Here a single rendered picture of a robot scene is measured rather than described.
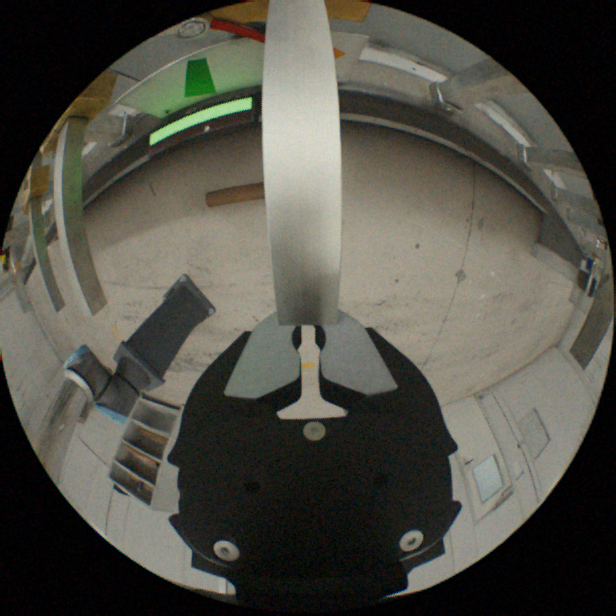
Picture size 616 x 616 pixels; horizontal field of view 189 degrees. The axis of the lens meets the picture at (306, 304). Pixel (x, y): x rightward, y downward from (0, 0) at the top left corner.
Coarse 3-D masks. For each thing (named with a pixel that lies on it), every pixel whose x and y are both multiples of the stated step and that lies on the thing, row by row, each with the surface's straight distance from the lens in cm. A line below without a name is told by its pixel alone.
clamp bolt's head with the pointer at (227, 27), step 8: (184, 24) 20; (192, 24) 19; (200, 24) 19; (216, 24) 21; (224, 24) 21; (232, 24) 21; (184, 32) 20; (192, 32) 20; (200, 32) 20; (232, 32) 22; (240, 32) 22; (248, 32) 22; (256, 32) 22; (256, 40) 22; (264, 40) 22
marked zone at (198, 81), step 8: (192, 64) 25; (200, 64) 25; (192, 72) 26; (200, 72) 27; (208, 72) 27; (192, 80) 28; (200, 80) 28; (208, 80) 28; (192, 88) 29; (200, 88) 29; (208, 88) 30; (184, 96) 31; (192, 96) 31
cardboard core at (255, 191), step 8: (248, 184) 92; (256, 184) 90; (208, 192) 100; (216, 192) 96; (224, 192) 93; (232, 192) 92; (240, 192) 90; (248, 192) 89; (256, 192) 88; (264, 192) 88; (208, 200) 97; (216, 200) 95; (224, 200) 94; (232, 200) 93; (240, 200) 92; (248, 200) 92
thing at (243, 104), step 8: (224, 104) 30; (232, 104) 29; (240, 104) 29; (248, 104) 28; (200, 112) 31; (208, 112) 30; (216, 112) 29; (224, 112) 29; (184, 120) 32; (192, 120) 31; (200, 120) 30; (168, 128) 33; (176, 128) 32; (152, 136) 35; (160, 136) 34
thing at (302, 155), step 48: (288, 0) 16; (288, 48) 11; (288, 96) 9; (336, 96) 9; (288, 144) 8; (336, 144) 8; (288, 192) 8; (336, 192) 8; (288, 240) 8; (336, 240) 8; (288, 288) 8; (336, 288) 8
